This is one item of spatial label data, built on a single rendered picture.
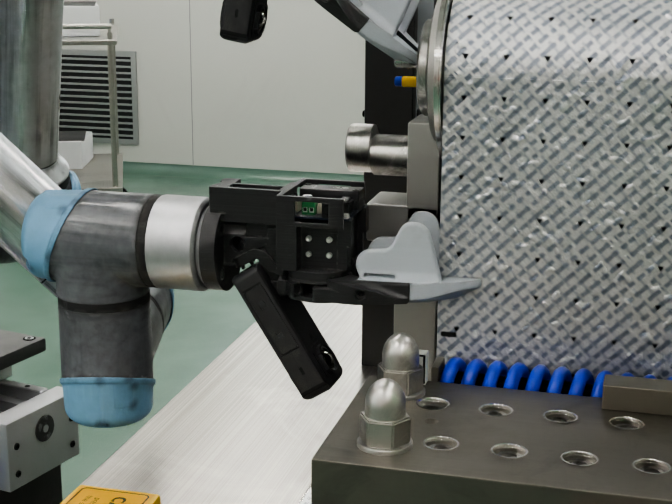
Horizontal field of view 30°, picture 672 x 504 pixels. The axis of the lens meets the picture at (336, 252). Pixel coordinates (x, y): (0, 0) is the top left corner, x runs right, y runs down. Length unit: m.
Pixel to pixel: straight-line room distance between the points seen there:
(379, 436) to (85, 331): 0.31
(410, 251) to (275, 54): 5.90
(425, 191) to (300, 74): 5.78
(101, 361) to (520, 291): 0.34
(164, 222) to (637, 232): 0.35
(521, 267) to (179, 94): 6.14
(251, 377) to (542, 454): 0.55
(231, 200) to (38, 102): 0.65
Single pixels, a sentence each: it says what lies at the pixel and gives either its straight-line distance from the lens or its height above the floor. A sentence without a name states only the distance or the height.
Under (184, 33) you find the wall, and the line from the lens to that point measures 6.98.
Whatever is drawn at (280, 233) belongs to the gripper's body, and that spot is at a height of 1.13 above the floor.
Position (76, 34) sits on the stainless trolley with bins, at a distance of 5.55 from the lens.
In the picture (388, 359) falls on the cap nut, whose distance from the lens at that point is 0.89.
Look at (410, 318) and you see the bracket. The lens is 1.05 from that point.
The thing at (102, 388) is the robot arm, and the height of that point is 0.99.
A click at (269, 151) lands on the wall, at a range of 6.90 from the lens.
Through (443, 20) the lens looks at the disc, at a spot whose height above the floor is 1.29.
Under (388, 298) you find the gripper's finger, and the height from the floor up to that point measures 1.09.
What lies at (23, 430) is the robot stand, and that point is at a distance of 1.60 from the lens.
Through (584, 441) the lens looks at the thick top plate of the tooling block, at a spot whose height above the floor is 1.03.
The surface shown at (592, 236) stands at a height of 1.14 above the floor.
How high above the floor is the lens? 1.36
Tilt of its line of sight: 15 degrees down
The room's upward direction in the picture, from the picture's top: straight up
